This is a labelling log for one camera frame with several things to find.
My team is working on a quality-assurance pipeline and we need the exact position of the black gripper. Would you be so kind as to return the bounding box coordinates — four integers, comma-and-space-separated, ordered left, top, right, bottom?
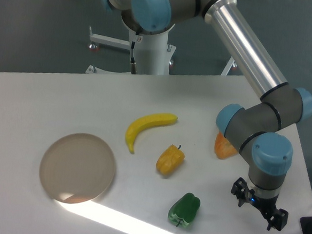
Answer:
231, 177, 289, 231

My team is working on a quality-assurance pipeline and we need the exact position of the green toy bell pepper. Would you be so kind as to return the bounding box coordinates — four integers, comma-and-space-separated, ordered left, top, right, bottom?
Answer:
167, 193, 201, 228

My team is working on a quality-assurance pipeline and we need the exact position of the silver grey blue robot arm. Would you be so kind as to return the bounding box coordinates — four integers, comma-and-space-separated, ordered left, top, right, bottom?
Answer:
101, 0, 312, 230

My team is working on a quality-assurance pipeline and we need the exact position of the orange toy bell pepper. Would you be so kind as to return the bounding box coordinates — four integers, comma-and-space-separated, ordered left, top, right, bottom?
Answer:
214, 131, 238, 160

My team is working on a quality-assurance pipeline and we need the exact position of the yellow toy bell pepper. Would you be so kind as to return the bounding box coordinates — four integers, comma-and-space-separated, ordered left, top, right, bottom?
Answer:
156, 145, 185, 176

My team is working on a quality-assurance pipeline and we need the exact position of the yellow toy banana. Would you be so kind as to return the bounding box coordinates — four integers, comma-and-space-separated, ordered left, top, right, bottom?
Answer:
124, 113, 178, 154

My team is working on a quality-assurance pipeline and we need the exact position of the round beige plate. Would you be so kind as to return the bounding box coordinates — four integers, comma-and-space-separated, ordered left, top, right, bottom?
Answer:
39, 133, 116, 204

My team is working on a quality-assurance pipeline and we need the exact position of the black cable on pedestal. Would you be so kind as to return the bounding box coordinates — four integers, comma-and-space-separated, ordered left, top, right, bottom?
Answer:
128, 24, 144, 75

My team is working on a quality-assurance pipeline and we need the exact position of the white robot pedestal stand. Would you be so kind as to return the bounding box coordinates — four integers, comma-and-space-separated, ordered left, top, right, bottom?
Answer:
86, 20, 238, 76

